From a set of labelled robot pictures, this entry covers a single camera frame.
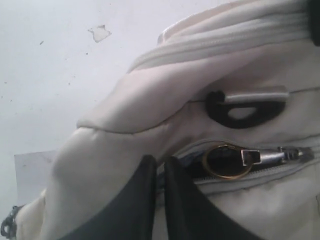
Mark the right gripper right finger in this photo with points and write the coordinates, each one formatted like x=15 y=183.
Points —
x=190 y=215

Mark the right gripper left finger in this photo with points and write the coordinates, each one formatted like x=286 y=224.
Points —
x=130 y=215

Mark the cream fabric duffel bag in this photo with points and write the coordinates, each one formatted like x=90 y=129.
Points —
x=233 y=93

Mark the clear tape scrap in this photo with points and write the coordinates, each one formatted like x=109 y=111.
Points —
x=99 y=33

